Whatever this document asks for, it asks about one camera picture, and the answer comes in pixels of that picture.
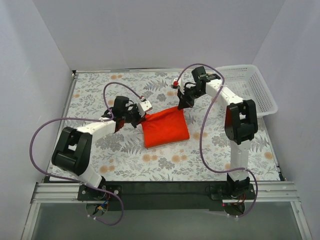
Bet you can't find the orange t shirt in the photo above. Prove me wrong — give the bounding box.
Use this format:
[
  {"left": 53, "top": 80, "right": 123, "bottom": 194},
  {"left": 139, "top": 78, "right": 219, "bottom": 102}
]
[{"left": 141, "top": 106, "right": 190, "bottom": 148}]

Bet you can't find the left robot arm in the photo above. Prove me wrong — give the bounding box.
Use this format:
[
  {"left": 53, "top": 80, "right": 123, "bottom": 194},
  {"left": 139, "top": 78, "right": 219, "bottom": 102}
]
[{"left": 51, "top": 96, "right": 153, "bottom": 189}]

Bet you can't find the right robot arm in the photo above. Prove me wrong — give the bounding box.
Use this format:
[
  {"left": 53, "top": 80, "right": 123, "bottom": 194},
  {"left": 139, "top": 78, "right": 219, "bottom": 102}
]
[{"left": 171, "top": 63, "right": 258, "bottom": 196}]

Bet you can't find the floral patterned table mat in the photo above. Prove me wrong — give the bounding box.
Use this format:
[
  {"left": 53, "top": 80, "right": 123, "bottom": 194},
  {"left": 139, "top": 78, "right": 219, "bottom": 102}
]
[{"left": 48, "top": 70, "right": 281, "bottom": 182}]

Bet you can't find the white plastic basket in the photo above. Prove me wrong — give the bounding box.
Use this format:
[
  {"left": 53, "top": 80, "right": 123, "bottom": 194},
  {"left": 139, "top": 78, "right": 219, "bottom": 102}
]
[{"left": 217, "top": 64, "right": 278, "bottom": 118}]

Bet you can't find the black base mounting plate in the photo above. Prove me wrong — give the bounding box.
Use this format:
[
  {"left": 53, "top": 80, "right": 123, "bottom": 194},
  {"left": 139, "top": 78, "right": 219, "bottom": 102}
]
[{"left": 77, "top": 180, "right": 258, "bottom": 212}]

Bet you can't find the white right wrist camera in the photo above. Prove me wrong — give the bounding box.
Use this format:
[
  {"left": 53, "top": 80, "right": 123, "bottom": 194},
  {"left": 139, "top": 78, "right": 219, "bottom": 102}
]
[{"left": 171, "top": 78, "right": 183, "bottom": 91}]

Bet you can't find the aluminium frame rail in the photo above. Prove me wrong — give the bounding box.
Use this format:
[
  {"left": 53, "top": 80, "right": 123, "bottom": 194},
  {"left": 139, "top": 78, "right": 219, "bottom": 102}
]
[{"left": 31, "top": 181, "right": 300, "bottom": 203}]

